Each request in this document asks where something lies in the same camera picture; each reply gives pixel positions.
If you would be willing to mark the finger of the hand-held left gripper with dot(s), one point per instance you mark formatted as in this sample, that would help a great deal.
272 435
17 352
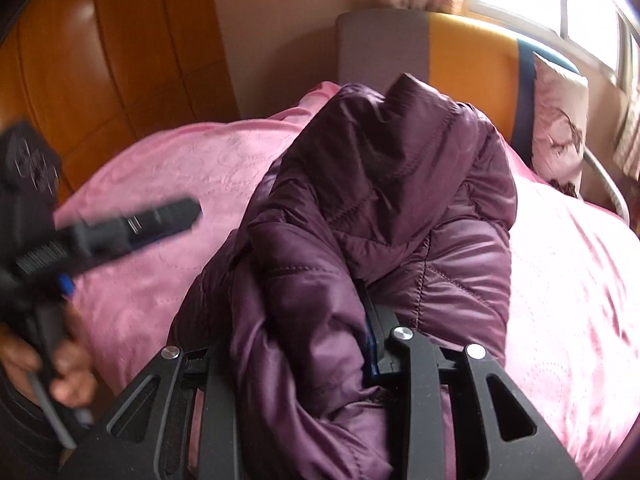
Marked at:
130 227

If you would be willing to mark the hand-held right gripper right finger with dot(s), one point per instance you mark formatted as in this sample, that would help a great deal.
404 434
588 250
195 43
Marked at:
382 352

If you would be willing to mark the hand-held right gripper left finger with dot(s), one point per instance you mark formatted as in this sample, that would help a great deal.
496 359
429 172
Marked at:
220 425

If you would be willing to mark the purple quilted down jacket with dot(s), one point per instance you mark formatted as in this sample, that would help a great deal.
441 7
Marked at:
375 160

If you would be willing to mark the person's left hand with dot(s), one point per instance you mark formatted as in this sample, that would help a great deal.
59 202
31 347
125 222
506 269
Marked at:
75 365

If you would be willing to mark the wooden wardrobe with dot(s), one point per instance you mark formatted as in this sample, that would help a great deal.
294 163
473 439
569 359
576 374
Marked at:
115 70

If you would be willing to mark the pink bed sheet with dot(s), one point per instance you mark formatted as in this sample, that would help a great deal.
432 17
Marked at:
575 285

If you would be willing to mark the grey metal tube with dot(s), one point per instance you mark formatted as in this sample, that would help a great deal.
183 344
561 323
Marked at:
607 185

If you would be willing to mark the deer print pillow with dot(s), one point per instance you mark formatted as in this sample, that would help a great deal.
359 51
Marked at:
557 120

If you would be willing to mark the grey yellow blue headboard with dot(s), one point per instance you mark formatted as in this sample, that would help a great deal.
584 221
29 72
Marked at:
470 60

